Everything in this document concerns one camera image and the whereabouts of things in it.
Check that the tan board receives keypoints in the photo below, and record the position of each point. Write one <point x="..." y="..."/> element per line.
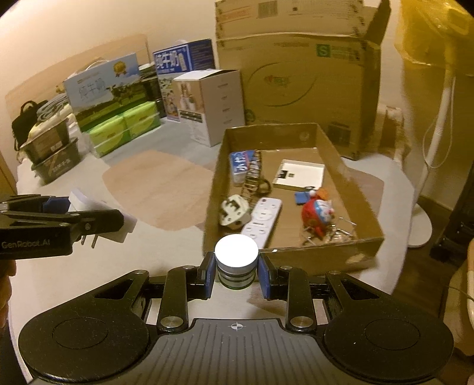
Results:
<point x="92" y="55"/>

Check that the blue milk carton box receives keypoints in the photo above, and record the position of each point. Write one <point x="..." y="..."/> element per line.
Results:
<point x="174" y="59"/>

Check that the clear plastic box blue label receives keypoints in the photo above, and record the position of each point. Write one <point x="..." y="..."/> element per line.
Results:
<point x="240" y="163"/>

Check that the person's left hand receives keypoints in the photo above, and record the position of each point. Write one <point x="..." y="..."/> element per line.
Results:
<point x="4" y="288"/>

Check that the white three-pin plug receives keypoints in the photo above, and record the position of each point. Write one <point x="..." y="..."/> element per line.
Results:
<point x="235" y="214"/>

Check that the blue binder clip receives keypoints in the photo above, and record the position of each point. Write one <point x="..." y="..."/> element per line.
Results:
<point x="301" y="198"/>

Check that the black object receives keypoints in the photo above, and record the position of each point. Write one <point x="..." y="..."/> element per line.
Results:
<point x="457" y="222"/>

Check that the large brown cardboard box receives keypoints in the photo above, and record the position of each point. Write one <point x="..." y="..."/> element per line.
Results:
<point x="296" y="74"/>

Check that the shallow cardboard box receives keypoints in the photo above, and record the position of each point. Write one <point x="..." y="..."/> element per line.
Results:
<point x="326" y="259"/>

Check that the white charger adapter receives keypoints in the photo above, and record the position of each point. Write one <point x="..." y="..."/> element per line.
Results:
<point x="89" y="200"/>

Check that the wooden cabinet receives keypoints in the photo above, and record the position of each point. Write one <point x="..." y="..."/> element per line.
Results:
<point x="7" y="174"/>

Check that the white square plastic tray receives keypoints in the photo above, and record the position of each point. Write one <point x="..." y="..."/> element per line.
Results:
<point x="303" y="174"/>

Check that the brown coil spring stand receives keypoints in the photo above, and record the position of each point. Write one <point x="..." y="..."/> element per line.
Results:
<point x="251" y="174"/>

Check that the green milk carton box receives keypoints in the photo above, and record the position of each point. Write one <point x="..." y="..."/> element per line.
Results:
<point x="103" y="89"/>

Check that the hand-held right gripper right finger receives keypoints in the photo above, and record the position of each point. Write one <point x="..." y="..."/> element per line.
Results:
<point x="263" y="275"/>

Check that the blue cat robot toy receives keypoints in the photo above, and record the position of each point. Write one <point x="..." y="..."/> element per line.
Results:
<point x="314" y="216"/>

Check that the dark green box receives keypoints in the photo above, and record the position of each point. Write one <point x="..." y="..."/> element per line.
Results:
<point x="150" y="89"/>

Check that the stack of folded towels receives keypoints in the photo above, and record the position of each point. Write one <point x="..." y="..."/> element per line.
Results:
<point x="52" y="107"/>

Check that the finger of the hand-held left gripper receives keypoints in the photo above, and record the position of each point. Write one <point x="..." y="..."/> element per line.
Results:
<point x="55" y="204"/>
<point x="74" y="220"/>

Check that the white remote control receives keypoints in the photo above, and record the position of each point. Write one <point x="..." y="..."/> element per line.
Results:
<point x="261" y="218"/>

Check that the white product box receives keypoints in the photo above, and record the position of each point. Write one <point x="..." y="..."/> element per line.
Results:
<point x="222" y="107"/>

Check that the small jar white lid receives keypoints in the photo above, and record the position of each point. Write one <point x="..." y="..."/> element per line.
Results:
<point x="237" y="251"/>

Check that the yellow plastic bag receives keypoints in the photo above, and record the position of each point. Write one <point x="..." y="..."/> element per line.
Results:
<point x="426" y="37"/>

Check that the green tissue pack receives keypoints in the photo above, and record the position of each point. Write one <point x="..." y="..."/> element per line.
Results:
<point x="107" y="137"/>
<point x="142" y="120"/>

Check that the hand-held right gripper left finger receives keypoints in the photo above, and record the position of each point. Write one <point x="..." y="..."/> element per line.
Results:
<point x="209" y="274"/>

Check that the black bag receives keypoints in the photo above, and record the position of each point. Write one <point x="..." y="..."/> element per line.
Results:
<point x="22" y="126"/>

